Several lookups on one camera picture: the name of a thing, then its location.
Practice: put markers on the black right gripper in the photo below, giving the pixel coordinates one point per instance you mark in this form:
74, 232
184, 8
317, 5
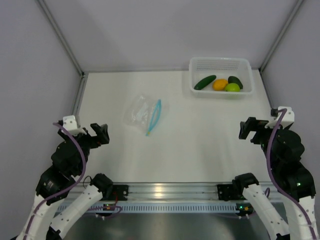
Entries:
252, 124

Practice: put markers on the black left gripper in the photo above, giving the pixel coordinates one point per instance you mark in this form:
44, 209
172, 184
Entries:
101, 132

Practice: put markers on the light green fake lime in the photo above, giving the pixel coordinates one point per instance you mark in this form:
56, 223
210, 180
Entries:
232, 87

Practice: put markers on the clear zip bag blue seal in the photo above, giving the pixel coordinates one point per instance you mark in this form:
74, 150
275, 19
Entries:
145, 113

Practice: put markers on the dark green fake avocado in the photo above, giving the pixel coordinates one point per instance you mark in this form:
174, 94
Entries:
235, 80

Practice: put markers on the orange fake fruit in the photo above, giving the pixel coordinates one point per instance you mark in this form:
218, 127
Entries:
219, 84

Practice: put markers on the green fake cucumber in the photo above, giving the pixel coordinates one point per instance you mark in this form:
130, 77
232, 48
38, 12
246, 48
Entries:
204, 82

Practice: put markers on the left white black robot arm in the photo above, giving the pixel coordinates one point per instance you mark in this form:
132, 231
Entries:
69, 162

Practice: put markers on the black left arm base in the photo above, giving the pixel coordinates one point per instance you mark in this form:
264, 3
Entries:
119, 192

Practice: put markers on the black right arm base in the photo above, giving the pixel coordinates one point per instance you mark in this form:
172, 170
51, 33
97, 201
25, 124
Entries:
226, 192

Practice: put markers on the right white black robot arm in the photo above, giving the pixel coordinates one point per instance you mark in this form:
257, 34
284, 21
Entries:
283, 149

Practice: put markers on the white perforated plastic basket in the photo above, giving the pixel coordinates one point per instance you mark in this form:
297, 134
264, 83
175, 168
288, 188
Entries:
223, 68

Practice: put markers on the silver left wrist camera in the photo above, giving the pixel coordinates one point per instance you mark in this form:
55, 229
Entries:
71, 124

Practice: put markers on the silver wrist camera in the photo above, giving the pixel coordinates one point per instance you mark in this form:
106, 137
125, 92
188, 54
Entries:
284, 114
71, 124

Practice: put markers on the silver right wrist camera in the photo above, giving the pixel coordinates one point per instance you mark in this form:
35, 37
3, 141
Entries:
284, 114

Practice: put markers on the aluminium mounting rail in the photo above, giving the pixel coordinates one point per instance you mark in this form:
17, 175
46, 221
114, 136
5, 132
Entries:
170, 192

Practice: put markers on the white slotted cable duct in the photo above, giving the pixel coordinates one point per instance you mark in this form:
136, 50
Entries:
209, 207

